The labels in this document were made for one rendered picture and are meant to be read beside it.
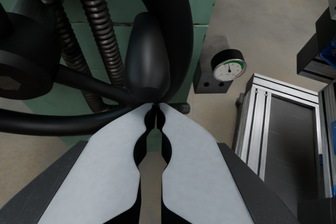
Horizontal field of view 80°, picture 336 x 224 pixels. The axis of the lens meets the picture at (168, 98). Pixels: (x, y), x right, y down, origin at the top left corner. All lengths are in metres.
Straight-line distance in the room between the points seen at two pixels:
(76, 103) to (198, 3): 0.41
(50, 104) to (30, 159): 0.52
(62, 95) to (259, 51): 1.29
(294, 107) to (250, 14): 1.00
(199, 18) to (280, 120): 0.70
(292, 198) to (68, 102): 0.78
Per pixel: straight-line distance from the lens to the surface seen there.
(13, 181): 1.11
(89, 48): 0.43
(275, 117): 0.98
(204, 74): 0.44
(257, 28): 1.74
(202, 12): 0.37
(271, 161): 0.88
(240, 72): 0.41
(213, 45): 0.50
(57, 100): 0.60
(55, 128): 0.30
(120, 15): 0.37
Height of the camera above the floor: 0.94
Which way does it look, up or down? 57 degrees down
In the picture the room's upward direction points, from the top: 8 degrees clockwise
